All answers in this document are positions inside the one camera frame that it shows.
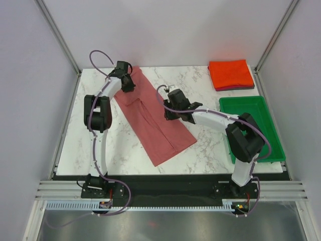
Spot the white slotted cable duct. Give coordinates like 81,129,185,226
45,198,249,212

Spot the aluminium corner post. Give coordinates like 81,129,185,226
34,0,83,75
253,0,301,73

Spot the aluminium left corner post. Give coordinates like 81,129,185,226
34,0,83,75

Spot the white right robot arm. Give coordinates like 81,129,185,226
164,99,271,198

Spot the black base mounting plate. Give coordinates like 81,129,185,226
51,172,291,208

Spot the pink t shirt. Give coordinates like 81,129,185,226
115,66,197,167

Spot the folded orange t shirt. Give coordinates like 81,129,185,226
208,59,254,91

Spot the green plastic tray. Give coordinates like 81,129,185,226
219,96,286,163

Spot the aluminium right corner post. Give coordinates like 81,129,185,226
253,0,301,73

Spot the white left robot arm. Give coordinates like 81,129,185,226
84,73,135,197

